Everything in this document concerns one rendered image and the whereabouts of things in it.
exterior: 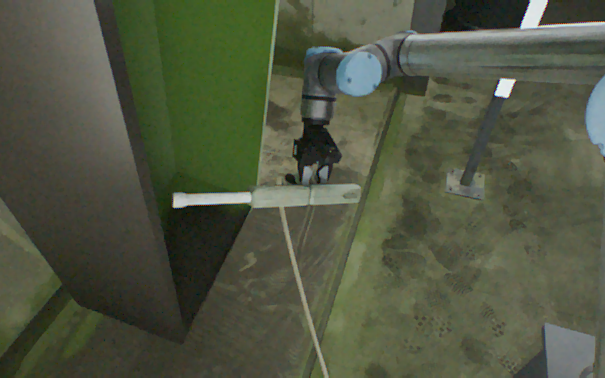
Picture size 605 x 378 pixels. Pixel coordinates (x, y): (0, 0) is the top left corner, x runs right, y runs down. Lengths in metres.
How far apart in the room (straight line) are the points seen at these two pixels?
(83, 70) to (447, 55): 0.62
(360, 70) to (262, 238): 1.25
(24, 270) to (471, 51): 1.77
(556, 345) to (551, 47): 0.74
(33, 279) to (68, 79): 1.48
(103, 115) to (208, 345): 1.32
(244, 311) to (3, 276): 0.95
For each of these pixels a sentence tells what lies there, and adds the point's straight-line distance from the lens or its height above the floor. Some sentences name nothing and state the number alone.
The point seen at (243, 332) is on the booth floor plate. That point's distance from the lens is 1.73.
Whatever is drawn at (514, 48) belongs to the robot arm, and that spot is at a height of 1.30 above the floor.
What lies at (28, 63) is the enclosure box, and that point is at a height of 1.39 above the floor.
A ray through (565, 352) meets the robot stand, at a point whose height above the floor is 0.64.
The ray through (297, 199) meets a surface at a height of 0.90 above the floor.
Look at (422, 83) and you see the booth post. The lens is 2.90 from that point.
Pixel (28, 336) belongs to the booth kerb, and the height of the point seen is 0.12.
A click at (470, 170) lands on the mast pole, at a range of 2.25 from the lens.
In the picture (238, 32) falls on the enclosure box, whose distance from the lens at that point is 1.12.
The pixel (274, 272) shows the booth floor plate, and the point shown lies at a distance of 1.84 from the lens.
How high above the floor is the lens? 1.62
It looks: 47 degrees down
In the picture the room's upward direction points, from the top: 3 degrees counter-clockwise
